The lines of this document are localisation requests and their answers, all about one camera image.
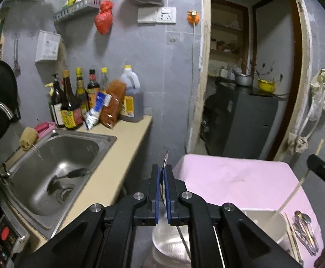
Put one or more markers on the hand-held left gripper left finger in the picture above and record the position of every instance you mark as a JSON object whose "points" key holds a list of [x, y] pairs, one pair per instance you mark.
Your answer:
{"points": [[156, 194]]}

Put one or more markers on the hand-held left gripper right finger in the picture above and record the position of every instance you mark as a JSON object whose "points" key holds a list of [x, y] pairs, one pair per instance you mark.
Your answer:
{"points": [[168, 194]]}

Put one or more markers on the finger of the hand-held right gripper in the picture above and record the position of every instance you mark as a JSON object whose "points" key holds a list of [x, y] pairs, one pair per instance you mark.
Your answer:
{"points": [[323, 170]]}

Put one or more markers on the wooden chopstick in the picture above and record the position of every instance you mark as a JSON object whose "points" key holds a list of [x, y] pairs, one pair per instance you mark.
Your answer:
{"points": [[289, 243], [296, 191], [292, 237]]}

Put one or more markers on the steel spoon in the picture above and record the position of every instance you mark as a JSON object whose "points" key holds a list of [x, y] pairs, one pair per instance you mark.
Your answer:
{"points": [[300, 234], [307, 220]]}

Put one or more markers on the white utensil holder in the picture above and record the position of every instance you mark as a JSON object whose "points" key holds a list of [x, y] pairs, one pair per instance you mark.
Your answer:
{"points": [[263, 223]]}

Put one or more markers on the white plastic container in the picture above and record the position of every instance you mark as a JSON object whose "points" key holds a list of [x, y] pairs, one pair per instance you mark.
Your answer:
{"points": [[168, 243]]}

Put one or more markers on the gold metal spoon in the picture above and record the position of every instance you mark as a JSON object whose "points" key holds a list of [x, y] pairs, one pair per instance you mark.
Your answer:
{"points": [[298, 215]]}

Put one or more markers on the pink tablecloth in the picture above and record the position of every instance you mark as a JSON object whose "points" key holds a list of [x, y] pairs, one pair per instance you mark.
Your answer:
{"points": [[235, 178]]}

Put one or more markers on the grey refrigerator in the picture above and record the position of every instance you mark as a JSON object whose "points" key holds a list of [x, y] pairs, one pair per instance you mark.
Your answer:
{"points": [[246, 120]]}

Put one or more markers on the large oil jug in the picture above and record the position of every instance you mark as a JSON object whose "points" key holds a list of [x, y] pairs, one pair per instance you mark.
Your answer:
{"points": [[131, 100]]}

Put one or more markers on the stainless steel sink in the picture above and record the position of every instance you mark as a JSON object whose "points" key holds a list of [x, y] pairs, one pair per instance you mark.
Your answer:
{"points": [[67, 150]]}

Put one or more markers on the orange spice packet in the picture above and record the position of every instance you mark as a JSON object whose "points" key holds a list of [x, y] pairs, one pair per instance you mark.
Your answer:
{"points": [[113, 103]]}

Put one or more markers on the yellow bowl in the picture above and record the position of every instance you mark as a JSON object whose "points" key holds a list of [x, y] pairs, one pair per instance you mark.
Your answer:
{"points": [[266, 85]]}

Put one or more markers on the blue white packet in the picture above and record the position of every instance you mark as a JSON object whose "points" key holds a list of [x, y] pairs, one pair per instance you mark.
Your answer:
{"points": [[95, 111]]}

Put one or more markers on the dry plant twigs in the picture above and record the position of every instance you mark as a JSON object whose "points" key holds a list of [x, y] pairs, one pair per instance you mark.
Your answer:
{"points": [[263, 69]]}

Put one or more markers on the steel cooking pot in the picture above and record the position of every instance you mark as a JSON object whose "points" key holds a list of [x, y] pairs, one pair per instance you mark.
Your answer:
{"points": [[243, 80]]}

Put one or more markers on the dark soy sauce bottle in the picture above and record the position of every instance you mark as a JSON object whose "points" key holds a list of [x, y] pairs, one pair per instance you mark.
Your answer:
{"points": [[70, 109]]}

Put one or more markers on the red label sauce bottle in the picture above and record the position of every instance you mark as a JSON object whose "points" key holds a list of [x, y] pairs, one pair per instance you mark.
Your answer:
{"points": [[93, 88]]}

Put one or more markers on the clear glass bottle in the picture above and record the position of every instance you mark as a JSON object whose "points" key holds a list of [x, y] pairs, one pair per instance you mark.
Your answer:
{"points": [[103, 81]]}

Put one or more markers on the yellow cap sauce bottle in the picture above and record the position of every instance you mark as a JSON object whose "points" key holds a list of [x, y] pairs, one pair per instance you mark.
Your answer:
{"points": [[81, 92]]}

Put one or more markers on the pink scrub brush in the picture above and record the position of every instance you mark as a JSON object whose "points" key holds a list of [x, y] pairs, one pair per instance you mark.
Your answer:
{"points": [[46, 128]]}

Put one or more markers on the dark pump bottle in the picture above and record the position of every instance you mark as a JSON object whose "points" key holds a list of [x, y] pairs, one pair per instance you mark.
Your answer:
{"points": [[55, 100]]}

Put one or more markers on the loofah sponge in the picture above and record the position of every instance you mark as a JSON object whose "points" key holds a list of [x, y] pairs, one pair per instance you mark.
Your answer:
{"points": [[28, 139]]}

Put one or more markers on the appliance control panel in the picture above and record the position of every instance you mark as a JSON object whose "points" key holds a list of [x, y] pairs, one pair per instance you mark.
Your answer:
{"points": [[8, 234]]}

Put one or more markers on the wooden shelf unit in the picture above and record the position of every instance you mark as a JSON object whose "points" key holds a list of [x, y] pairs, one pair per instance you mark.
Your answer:
{"points": [[226, 42]]}

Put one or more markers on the red plastic bag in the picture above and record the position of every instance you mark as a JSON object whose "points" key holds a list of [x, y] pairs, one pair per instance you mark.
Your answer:
{"points": [[104, 18]]}

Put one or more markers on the hanging metal peeler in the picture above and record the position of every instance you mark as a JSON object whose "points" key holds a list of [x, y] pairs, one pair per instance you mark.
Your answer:
{"points": [[16, 58]]}

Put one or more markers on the wooden door frame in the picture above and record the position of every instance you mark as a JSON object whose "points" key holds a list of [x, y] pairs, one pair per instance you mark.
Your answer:
{"points": [[201, 89]]}

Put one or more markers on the orange wall hook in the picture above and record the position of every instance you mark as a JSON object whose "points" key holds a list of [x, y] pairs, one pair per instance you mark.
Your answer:
{"points": [[193, 18]]}

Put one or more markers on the white light switch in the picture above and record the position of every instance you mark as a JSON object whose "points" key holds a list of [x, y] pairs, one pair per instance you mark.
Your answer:
{"points": [[148, 15]]}

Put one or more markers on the white wall socket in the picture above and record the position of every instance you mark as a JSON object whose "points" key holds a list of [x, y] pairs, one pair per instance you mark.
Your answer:
{"points": [[168, 14]]}

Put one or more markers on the white wall box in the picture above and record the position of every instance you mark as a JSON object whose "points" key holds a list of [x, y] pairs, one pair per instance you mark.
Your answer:
{"points": [[48, 46]]}

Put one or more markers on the grey wall shelf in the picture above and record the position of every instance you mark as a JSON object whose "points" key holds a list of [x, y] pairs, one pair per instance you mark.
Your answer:
{"points": [[76, 9]]}

